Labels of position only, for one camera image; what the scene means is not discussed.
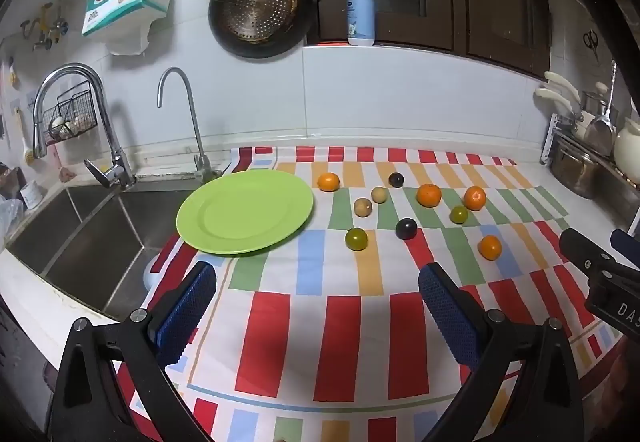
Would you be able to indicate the green plate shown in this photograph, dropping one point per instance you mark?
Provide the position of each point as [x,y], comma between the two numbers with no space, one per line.
[245,212]

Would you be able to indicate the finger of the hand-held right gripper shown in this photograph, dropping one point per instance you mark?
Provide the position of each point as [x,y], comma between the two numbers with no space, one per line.
[582,249]
[627,244]

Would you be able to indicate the large pull-down steel faucet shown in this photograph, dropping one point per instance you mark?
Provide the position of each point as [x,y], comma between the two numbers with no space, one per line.
[112,142]

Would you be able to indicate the beige longan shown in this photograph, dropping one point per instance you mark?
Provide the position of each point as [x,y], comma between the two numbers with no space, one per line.
[362,207]
[379,194]

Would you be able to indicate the white cup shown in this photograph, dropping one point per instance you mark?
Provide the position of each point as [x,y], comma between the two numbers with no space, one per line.
[31,196]

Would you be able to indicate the black scissors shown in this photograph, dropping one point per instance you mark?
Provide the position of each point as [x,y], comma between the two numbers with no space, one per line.
[592,41]

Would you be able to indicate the green tomato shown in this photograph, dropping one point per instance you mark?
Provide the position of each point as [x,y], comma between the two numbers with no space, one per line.
[458,214]
[356,238]

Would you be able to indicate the orange mandarin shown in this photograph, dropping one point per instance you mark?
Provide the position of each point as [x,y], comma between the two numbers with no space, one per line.
[429,195]
[489,247]
[328,181]
[474,198]

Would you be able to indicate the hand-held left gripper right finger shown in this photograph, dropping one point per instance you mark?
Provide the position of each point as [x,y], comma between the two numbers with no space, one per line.
[445,307]

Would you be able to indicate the slim gooseneck steel faucet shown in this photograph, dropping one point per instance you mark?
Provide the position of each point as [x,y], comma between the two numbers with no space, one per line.
[192,122]

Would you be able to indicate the stainless steel sink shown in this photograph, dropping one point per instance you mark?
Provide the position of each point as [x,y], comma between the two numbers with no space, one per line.
[100,242]

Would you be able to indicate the steel dish rack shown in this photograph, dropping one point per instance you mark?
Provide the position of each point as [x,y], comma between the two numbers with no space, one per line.
[617,189]

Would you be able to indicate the steel ladle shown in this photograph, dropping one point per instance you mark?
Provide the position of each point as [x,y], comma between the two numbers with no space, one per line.
[600,135]

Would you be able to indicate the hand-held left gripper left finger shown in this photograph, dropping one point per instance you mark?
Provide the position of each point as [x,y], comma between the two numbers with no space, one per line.
[192,302]

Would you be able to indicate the dark purple plum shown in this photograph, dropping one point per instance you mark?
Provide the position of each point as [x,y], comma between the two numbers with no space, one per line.
[396,179]
[406,228]

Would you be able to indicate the white pump lotion bottle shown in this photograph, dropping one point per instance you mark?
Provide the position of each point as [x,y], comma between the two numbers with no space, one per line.
[361,12]

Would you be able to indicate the copper perforated strainer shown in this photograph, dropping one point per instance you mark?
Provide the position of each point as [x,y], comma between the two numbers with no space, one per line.
[265,7]

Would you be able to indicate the stainless steel pot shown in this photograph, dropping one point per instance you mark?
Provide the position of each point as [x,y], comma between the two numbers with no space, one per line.
[575,167]

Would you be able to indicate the white garlic bulb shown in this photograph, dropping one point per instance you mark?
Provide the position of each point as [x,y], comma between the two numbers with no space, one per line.
[58,122]

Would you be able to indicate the striped colourful tablecloth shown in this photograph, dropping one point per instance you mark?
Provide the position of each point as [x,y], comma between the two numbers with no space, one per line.
[310,322]

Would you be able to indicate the clear plastic bag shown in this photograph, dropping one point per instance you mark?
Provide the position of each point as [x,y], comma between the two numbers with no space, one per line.
[9,219]

